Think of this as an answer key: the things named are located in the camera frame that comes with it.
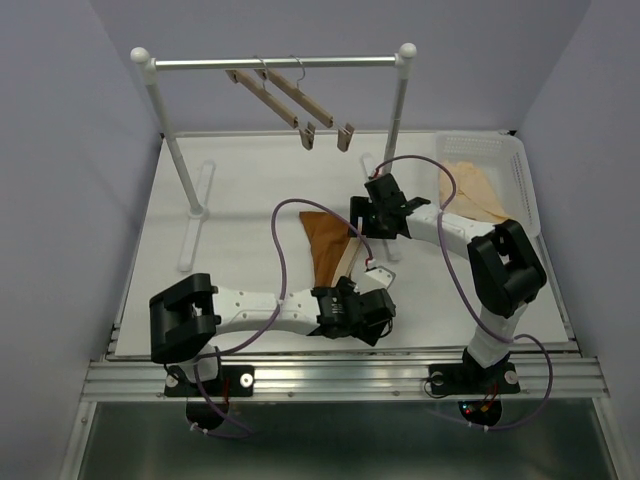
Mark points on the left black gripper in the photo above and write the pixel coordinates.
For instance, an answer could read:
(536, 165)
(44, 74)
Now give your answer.
(367, 333)

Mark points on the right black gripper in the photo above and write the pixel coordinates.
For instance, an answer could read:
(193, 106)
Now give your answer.
(359, 206)

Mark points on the brown underwear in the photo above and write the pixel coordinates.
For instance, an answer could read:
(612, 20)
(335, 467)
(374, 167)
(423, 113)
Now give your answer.
(333, 251)

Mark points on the wooden clip hanger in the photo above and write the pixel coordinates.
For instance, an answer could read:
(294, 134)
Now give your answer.
(294, 92)
(272, 102)

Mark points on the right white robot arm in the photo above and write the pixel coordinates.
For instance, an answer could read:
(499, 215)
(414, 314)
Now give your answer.
(506, 271)

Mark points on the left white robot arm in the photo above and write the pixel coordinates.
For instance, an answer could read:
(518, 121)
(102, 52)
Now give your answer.
(185, 317)

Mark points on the beige underwear in basket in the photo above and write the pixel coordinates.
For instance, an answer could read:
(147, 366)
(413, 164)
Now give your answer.
(475, 198)

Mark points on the white plastic basket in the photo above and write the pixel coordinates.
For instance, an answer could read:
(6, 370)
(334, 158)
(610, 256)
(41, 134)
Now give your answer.
(503, 159)

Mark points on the white metal clothes rack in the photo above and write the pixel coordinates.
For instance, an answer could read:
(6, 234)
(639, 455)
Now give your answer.
(198, 191)

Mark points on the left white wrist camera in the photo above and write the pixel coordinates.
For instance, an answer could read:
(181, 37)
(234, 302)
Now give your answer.
(376, 278)

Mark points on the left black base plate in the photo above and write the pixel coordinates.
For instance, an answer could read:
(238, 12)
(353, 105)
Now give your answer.
(208, 410)

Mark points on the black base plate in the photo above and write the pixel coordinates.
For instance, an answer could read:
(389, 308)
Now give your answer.
(208, 410)
(479, 389)

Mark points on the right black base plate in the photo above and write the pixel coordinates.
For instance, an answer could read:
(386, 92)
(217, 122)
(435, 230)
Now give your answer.
(479, 389)

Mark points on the aluminium mounting rail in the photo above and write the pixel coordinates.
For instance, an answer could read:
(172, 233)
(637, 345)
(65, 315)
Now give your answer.
(328, 378)

